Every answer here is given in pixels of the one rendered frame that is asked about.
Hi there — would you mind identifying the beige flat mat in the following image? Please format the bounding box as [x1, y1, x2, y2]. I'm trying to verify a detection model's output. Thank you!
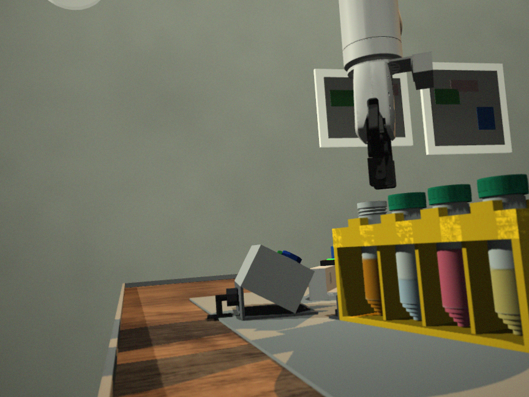
[216, 288, 529, 397]

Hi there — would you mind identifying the green screw cap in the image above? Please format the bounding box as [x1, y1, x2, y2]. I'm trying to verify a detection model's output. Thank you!
[477, 174, 529, 199]
[388, 192, 427, 211]
[427, 184, 472, 205]

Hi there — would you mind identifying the yellow tube rack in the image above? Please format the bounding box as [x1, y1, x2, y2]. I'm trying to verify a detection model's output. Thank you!
[332, 199, 529, 353]

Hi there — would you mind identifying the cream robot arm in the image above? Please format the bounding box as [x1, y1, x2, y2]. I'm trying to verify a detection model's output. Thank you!
[339, 0, 434, 90]

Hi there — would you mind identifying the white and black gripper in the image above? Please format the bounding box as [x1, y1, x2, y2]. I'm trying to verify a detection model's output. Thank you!
[348, 59, 400, 190]

